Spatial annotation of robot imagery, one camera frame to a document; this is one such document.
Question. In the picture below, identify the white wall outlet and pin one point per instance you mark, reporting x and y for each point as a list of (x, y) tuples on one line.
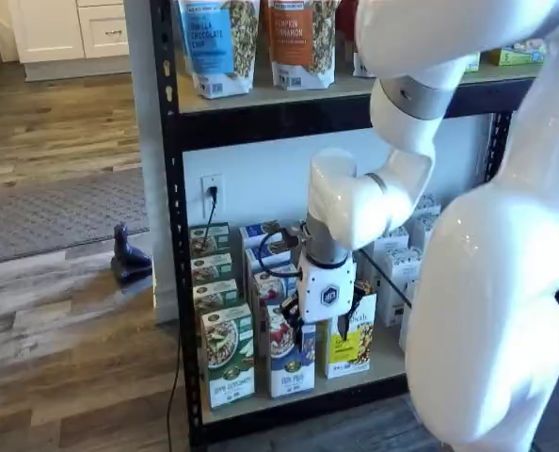
[(206, 208)]

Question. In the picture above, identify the green and white oatmeal box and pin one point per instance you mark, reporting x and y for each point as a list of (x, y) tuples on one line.
[(211, 268), (213, 293), (220, 240), (228, 358)]

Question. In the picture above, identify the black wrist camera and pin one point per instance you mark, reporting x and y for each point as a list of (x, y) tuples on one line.
[(294, 236)]

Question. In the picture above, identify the red granola pouch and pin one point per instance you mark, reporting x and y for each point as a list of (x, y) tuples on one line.
[(345, 23)]

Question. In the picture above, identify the white cabinet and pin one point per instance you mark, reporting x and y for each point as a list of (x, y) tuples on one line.
[(49, 28)]

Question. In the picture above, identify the blue granola pouch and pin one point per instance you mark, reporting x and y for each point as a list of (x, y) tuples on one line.
[(204, 37)]

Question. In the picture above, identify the green peanut butter box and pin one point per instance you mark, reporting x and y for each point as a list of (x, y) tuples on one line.
[(515, 56)]

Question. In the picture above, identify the yellow and white granola box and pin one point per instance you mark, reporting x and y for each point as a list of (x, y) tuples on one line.
[(350, 358)]

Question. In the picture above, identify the blue and white cereal box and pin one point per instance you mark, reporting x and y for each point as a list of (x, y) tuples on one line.
[(251, 233), (291, 372), (253, 260), (267, 287)]

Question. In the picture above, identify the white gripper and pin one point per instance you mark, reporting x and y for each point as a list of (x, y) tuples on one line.
[(329, 292)]

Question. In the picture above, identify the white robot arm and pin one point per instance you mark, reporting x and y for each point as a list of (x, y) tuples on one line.
[(486, 282)]

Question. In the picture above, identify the beige shelf board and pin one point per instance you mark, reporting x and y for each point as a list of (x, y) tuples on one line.
[(336, 388), (284, 96)]

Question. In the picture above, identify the dark purple seal figurine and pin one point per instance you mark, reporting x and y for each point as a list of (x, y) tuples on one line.
[(129, 263)]

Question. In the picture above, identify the grey floor mat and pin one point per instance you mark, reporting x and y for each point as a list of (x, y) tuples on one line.
[(49, 216)]

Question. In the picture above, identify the orange granola pouch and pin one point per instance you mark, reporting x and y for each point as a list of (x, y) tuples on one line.
[(289, 37)]

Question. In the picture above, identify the black metal shelf rack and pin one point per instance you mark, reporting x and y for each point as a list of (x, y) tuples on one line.
[(171, 188)]

